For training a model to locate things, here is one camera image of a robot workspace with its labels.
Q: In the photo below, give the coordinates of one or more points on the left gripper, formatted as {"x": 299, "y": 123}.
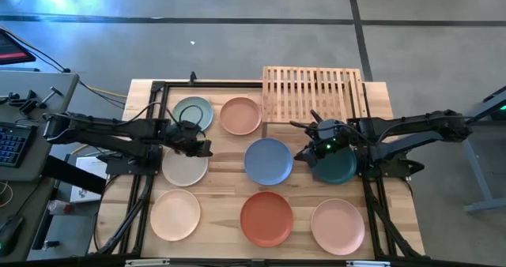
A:
{"x": 183, "y": 136}

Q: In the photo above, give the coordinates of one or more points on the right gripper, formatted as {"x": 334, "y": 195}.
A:
{"x": 330, "y": 138}

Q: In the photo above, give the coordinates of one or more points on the beige plate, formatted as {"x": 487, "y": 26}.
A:
{"x": 183, "y": 170}

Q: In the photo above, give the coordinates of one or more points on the dark green plate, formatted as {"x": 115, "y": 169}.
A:
{"x": 336, "y": 169}

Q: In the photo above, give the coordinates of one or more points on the blue plate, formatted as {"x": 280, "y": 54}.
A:
{"x": 268, "y": 161}

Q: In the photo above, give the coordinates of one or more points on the sage green plate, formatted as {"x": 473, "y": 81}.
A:
{"x": 183, "y": 113}

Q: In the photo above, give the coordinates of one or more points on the light terracotta plate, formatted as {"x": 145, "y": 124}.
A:
{"x": 240, "y": 116}

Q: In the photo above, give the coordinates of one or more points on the cream peach plate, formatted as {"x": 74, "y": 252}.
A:
{"x": 175, "y": 215}

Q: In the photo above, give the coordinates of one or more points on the large orange bowl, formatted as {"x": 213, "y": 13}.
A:
{"x": 266, "y": 219}

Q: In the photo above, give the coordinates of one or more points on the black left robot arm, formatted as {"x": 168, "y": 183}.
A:
{"x": 99, "y": 126}

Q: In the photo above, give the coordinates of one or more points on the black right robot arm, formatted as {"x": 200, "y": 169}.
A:
{"x": 415, "y": 126}

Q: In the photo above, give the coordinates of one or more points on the wooden slatted shelf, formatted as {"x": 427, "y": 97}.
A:
{"x": 292, "y": 93}

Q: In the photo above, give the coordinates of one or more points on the white box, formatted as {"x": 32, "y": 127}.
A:
{"x": 89, "y": 168}

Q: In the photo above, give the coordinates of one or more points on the white metal latch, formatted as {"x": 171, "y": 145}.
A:
{"x": 367, "y": 263}
{"x": 146, "y": 262}

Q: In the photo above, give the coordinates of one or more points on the black flat bar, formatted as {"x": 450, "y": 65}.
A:
{"x": 71, "y": 174}

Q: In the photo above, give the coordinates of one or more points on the clear bottle red cap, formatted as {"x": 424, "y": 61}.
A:
{"x": 59, "y": 207}

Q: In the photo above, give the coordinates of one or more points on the grey side desk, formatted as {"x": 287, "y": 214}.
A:
{"x": 43, "y": 87}

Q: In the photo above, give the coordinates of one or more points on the grey metal stand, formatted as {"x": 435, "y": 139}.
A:
{"x": 480, "y": 180}

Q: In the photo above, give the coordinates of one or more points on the black desk clamp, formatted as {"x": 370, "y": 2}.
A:
{"x": 25, "y": 101}

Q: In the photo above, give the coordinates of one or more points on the black keyboard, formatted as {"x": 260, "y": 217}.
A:
{"x": 13, "y": 144}

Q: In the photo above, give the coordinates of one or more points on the black device green light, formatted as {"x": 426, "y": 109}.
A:
{"x": 492, "y": 103}

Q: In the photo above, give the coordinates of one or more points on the black computer mouse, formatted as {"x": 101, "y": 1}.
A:
{"x": 10, "y": 231}

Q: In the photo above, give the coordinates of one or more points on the computer monitor red stripe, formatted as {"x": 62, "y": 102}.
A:
{"x": 12, "y": 50}

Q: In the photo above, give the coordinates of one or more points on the black aluminium frame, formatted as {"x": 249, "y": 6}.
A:
{"x": 213, "y": 85}

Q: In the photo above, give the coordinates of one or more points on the small black bracket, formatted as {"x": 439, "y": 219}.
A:
{"x": 192, "y": 77}

